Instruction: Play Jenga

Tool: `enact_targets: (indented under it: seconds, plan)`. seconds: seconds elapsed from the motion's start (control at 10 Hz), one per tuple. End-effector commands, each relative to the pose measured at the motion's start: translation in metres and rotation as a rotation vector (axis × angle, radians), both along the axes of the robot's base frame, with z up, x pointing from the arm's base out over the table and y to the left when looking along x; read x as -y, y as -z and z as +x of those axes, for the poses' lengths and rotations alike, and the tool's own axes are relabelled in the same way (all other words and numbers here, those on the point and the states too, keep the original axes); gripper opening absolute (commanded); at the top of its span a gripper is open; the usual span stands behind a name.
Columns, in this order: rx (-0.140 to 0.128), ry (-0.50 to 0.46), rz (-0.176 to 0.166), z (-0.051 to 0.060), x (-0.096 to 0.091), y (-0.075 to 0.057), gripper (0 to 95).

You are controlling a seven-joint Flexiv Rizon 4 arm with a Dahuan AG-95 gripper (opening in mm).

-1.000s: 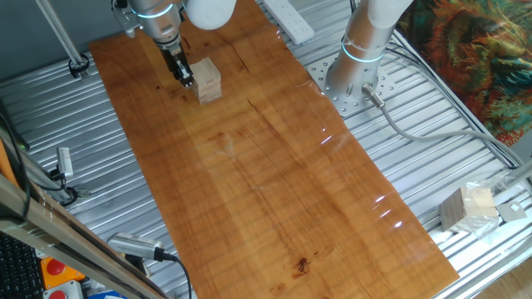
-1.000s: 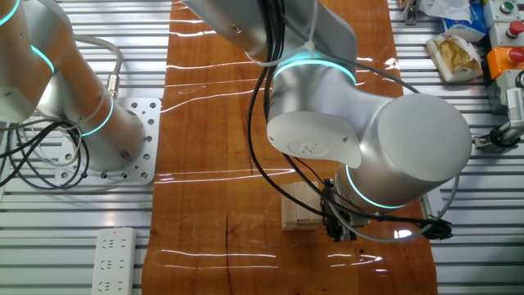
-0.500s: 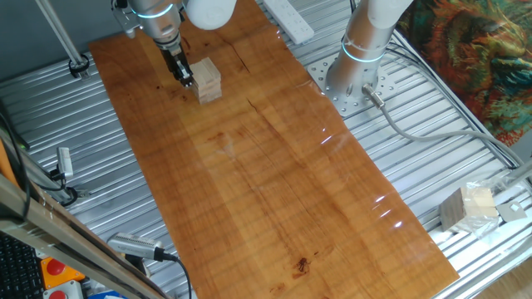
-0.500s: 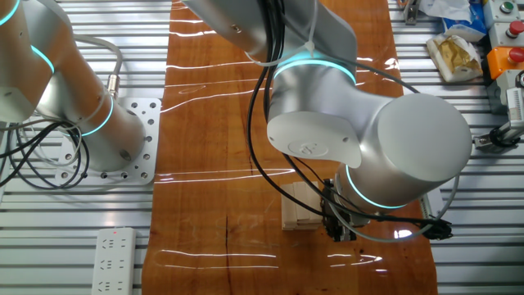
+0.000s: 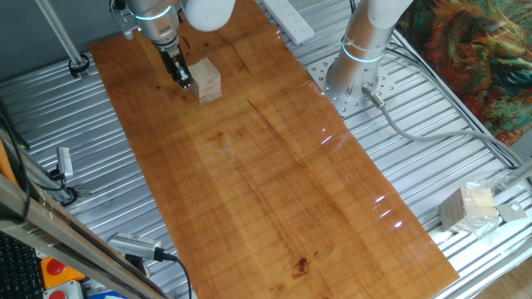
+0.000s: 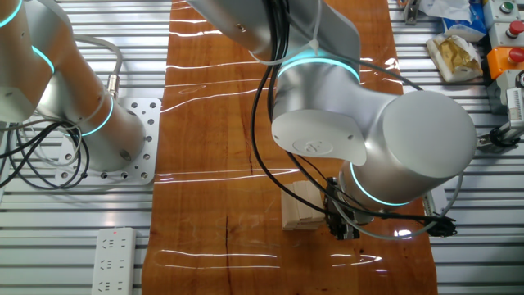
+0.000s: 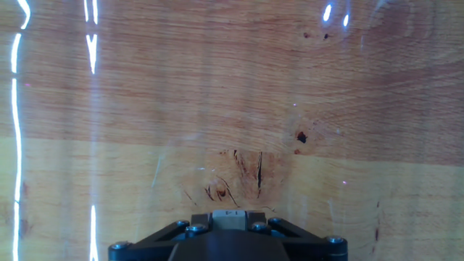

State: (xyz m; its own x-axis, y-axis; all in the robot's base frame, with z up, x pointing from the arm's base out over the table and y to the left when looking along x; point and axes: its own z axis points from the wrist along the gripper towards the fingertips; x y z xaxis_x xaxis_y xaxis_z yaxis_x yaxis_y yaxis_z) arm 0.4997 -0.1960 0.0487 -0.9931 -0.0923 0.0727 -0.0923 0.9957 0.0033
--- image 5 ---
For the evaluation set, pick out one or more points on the grey box with red button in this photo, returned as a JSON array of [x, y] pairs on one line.
[[75, 290]]

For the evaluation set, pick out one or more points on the white power strip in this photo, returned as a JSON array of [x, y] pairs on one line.
[[291, 21]]

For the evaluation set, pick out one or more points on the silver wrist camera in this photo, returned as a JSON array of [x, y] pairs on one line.
[[124, 25]]

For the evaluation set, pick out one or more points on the black keyboard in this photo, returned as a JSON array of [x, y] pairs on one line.
[[16, 270]]

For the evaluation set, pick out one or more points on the metal plate with square hole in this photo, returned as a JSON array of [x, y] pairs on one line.
[[505, 212]]

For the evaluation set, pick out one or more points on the blue and white bag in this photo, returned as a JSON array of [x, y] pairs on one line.
[[104, 295]]

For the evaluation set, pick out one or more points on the orange wooden board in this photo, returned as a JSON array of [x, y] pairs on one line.
[[6, 166]]

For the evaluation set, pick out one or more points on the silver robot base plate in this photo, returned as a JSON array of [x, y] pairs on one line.
[[353, 106]]

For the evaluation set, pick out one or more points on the spare wooden block bundle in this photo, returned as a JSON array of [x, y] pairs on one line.
[[457, 207]]

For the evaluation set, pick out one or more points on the wood grain vinyl mat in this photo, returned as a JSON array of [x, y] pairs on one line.
[[270, 187]]

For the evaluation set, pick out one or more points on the beige frame bar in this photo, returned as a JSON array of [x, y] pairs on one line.
[[62, 245]]

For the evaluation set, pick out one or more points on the grey metal pole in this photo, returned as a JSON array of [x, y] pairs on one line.
[[62, 35]]

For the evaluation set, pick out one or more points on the clear plastic bag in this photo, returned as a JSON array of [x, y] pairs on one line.
[[486, 226]]

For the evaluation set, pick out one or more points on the grey aluminium frame post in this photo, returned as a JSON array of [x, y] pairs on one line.
[[524, 143]]

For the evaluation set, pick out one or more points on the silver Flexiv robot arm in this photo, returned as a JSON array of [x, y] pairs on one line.
[[357, 62]]

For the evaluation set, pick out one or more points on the silver depth camera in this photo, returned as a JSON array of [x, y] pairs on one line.
[[133, 246], [65, 162]]

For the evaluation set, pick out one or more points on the orange box with red button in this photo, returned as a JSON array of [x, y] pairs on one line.
[[68, 276]]

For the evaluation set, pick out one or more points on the black pole clamp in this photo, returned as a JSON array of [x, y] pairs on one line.
[[79, 66]]

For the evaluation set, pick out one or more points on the dark camera stand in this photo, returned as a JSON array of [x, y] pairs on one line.
[[137, 263]]

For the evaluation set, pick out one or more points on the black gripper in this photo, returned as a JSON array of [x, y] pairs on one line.
[[170, 58]]

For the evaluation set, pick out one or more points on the colourful painting cloth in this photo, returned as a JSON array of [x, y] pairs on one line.
[[478, 50]]

